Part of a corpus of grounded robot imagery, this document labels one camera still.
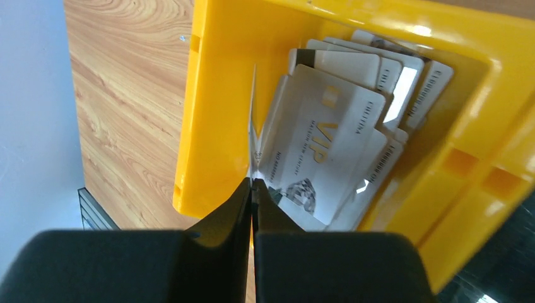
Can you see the silver VIP card stack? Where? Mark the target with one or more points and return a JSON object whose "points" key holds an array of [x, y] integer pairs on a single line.
{"points": [[339, 121]]}

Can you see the silver VIP credit card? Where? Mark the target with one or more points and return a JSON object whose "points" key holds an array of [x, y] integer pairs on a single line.
{"points": [[254, 139]]}

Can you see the left yellow bin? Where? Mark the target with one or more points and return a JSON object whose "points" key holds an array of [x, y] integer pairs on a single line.
{"points": [[463, 172]]}

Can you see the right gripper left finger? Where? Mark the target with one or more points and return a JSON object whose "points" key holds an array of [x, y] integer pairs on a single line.
{"points": [[204, 263]]}

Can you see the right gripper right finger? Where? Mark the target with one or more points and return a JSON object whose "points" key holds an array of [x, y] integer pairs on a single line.
{"points": [[293, 265]]}

